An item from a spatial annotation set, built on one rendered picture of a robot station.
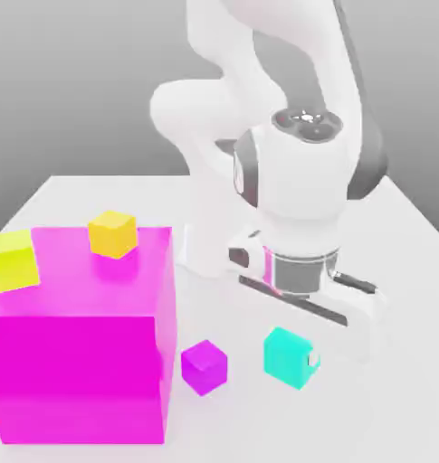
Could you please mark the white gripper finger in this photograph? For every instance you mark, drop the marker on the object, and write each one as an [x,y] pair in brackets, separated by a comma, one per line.
[361,343]
[314,358]

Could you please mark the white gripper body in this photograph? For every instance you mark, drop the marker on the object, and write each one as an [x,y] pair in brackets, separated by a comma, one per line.
[360,307]

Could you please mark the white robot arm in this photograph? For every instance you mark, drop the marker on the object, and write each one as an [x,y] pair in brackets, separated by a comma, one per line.
[298,173]

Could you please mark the small turquoise cube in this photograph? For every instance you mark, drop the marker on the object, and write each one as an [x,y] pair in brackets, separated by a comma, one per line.
[286,358]

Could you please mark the small purple cube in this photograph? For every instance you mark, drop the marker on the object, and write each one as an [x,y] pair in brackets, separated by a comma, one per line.
[204,367]

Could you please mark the small orange cube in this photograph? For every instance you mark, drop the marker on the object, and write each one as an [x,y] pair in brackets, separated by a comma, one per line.
[112,235]

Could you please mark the small yellow cube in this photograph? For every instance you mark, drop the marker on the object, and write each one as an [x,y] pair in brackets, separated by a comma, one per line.
[12,262]

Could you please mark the large magenta box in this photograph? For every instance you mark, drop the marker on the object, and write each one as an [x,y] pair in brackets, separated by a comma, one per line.
[74,361]

